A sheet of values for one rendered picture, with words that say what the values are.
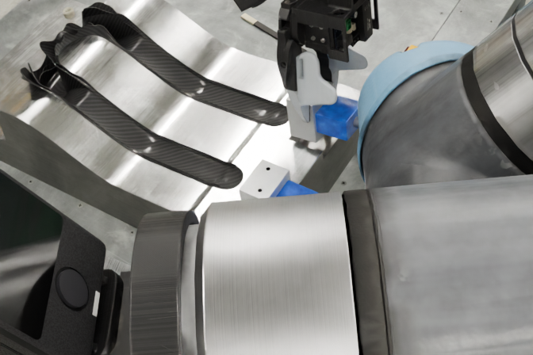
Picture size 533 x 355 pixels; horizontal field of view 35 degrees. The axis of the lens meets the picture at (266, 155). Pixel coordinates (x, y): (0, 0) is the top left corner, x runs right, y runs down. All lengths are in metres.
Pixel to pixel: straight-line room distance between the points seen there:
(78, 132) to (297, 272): 0.84
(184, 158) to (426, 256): 0.82
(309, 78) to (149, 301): 0.71
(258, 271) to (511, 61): 0.17
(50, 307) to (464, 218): 0.11
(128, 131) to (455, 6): 0.54
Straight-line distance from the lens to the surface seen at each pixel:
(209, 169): 1.00
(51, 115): 1.05
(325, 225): 0.22
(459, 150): 0.36
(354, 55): 0.95
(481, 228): 0.22
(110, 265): 0.95
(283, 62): 0.90
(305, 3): 0.88
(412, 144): 0.37
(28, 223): 0.23
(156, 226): 0.23
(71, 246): 0.24
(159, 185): 1.00
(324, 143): 1.04
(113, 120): 1.06
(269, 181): 0.94
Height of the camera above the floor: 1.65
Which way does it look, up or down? 50 degrees down
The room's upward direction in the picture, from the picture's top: 9 degrees counter-clockwise
